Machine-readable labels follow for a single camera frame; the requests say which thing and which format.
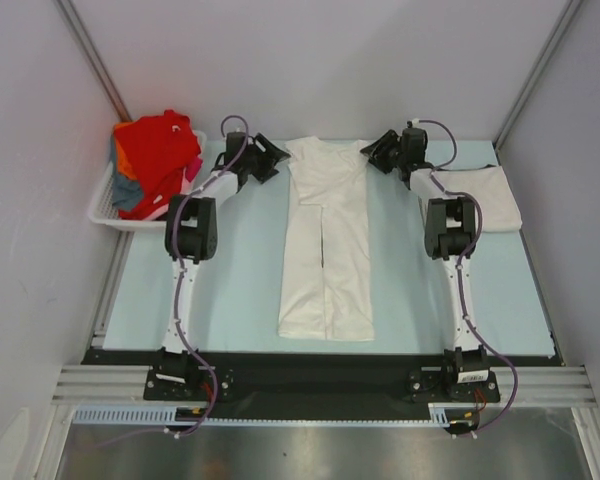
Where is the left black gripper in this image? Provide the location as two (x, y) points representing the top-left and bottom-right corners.
(241, 134), (289, 184)

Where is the white printed t shirt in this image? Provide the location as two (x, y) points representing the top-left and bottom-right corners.
(278, 137), (375, 342)

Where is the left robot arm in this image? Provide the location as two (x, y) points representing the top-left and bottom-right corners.
(153, 131), (290, 400)

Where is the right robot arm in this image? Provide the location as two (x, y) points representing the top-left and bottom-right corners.
(360, 122), (490, 401)

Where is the pink garment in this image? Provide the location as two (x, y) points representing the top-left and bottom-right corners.
(150, 156), (204, 221)

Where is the red t shirt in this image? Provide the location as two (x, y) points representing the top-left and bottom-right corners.
(116, 110), (202, 219)

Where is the orange garment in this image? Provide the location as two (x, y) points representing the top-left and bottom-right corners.
(112, 122), (137, 181)

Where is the grey blue garment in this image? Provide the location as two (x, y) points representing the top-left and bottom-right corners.
(109, 136), (144, 212)

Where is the white plastic basket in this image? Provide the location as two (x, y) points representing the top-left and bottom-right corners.
(87, 129), (209, 234)

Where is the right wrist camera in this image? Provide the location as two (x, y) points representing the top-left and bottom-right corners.
(406, 118), (422, 129)

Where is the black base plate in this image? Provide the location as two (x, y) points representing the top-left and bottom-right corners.
(82, 348), (560, 422)

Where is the right corner aluminium post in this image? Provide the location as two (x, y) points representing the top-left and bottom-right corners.
(492, 0), (587, 153)

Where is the corner aluminium post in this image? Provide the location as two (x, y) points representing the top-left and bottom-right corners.
(492, 0), (587, 153)
(53, 0), (131, 122)

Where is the left corner aluminium post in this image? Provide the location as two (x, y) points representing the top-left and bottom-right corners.
(53, 0), (131, 122)

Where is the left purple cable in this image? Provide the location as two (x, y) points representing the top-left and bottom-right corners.
(172, 115), (254, 441)

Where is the slotted cable duct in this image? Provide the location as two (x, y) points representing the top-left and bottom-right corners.
(72, 405), (477, 430)

